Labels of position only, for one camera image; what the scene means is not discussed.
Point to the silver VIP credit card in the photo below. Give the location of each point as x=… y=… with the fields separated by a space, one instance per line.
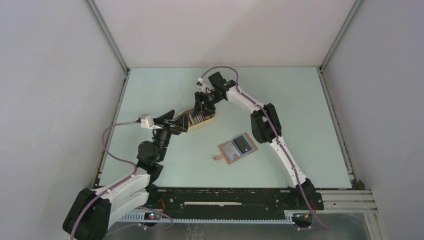
x=230 y=152

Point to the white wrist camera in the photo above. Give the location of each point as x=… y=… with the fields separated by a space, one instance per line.
x=146 y=121
x=203 y=86

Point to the pink leather card holder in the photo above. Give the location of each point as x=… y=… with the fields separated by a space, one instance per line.
x=252 y=143

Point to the stack of grey cards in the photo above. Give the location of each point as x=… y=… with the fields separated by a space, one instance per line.
x=196 y=120

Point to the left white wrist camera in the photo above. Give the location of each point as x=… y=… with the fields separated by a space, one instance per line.
x=146 y=121

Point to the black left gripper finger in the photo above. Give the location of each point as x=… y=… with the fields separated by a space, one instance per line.
x=182 y=121
x=166 y=116

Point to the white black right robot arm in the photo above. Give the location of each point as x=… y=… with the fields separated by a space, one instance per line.
x=265 y=126

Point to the white perforated cable duct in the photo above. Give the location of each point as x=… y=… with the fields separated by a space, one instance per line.
x=145 y=217

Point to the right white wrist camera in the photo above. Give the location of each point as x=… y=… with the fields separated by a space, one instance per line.
x=203 y=86

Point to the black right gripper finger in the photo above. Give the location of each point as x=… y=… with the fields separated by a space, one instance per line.
x=198 y=106
x=209 y=110

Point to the aluminium frame rail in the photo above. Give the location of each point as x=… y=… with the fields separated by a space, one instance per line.
x=324 y=201

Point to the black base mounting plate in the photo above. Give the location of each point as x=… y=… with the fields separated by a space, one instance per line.
x=237 y=209

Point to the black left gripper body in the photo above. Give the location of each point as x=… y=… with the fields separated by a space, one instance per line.
x=162 y=136

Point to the beige oval card tray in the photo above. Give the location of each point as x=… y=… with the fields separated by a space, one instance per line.
x=200 y=125

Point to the black credit card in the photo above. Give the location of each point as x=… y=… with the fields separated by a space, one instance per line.
x=242 y=144

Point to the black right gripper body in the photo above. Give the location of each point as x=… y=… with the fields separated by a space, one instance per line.
x=212 y=97

